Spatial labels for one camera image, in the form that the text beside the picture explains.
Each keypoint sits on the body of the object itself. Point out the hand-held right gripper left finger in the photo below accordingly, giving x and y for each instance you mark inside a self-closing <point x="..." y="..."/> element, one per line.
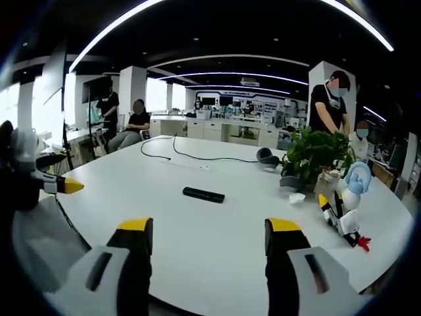
<point x="108" y="273"/>

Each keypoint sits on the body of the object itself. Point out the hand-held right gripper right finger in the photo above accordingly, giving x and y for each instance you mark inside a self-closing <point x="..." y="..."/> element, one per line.
<point x="296" y="276"/>

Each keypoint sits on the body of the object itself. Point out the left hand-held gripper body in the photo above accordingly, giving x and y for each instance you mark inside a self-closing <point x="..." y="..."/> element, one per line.
<point x="26" y="151"/>

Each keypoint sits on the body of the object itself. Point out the black remote control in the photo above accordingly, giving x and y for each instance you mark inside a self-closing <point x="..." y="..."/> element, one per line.
<point x="204" y="195"/>

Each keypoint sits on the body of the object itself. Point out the black floor stand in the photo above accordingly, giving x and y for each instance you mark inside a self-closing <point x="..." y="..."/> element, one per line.
<point x="67" y="145"/>

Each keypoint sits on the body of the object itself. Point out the grey office chair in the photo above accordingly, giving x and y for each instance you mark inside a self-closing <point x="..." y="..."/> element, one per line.
<point x="42" y="240"/>

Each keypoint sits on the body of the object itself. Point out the crumpled white tissue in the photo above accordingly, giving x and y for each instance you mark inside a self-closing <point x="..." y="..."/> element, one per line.
<point x="297" y="198"/>

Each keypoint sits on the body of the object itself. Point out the white toy robot figure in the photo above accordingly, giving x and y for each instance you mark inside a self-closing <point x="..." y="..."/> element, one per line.
<point x="345" y="214"/>

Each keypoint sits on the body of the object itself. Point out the grey headphone case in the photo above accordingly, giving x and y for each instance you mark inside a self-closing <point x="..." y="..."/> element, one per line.
<point x="292" y="183"/>

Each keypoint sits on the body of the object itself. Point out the white plant pot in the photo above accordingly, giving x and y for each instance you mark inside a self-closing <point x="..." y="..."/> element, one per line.
<point x="327" y="182"/>

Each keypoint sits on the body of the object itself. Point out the light blue hand fan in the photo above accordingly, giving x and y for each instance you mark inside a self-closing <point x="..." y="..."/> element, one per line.
<point x="358" y="179"/>

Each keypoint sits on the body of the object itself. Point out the grey headphones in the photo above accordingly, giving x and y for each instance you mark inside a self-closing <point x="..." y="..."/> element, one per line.
<point x="267" y="159"/>

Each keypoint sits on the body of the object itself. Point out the green potted plant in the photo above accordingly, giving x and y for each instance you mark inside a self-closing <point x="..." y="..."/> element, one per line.
<point x="315" y="153"/>

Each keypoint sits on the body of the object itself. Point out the row of white cabinets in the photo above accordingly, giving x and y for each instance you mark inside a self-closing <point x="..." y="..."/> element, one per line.
<point x="223" y="130"/>

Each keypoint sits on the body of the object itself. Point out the ceiling projector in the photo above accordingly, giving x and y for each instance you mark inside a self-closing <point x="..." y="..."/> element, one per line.
<point x="250" y="81"/>

